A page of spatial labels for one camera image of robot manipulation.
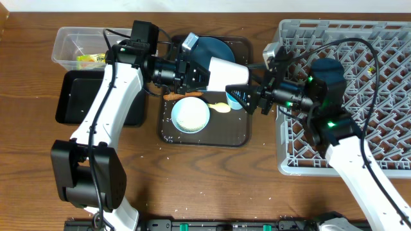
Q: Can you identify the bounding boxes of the pink cup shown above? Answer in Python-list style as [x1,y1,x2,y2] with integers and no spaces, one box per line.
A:
[207,57,249,92]

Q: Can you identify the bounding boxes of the green yellow snack wrapper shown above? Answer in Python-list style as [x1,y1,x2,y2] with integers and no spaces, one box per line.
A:
[76,53,105,64]

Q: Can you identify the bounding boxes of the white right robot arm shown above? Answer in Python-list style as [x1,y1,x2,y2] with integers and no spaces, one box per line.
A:
[225,51,410,230]

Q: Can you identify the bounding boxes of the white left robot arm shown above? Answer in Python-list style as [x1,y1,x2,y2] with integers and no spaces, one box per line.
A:
[51,21,210,230]

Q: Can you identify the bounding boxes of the grey dishwasher rack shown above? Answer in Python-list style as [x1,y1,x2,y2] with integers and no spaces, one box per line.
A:
[274,19,410,178]

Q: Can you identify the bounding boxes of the light blue cup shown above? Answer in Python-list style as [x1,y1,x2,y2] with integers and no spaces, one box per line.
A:
[226,92,243,110]

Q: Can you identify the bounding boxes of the orange carrot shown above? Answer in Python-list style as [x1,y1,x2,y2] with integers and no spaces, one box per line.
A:
[163,92,203,101]

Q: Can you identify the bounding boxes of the yellow spoon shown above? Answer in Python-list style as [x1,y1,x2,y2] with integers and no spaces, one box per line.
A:
[207,102,231,114]

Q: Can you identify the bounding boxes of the dark blue plate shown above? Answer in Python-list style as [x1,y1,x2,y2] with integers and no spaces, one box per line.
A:
[191,37,235,69]

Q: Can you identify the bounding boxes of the light blue rice bowl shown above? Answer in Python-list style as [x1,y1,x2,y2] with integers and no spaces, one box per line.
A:
[171,97,210,133]

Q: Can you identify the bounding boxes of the black rectangular bin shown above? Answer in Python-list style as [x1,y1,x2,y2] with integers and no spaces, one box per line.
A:
[55,71,148,127]

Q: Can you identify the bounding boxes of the clear plastic bin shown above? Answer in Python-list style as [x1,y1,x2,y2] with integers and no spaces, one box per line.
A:
[51,27,108,71]

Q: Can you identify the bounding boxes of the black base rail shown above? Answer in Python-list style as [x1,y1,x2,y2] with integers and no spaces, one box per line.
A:
[63,211,354,231]

